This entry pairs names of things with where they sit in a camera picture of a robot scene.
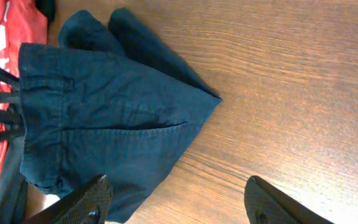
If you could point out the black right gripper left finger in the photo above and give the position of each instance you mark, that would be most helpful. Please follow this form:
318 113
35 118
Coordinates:
88 204

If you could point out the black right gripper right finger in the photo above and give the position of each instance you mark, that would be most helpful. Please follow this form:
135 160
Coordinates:
265 204

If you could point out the navy blue shorts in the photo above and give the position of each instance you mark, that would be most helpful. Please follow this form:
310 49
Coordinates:
108 100

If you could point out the black garment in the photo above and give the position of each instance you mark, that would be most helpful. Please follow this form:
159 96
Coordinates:
20 21

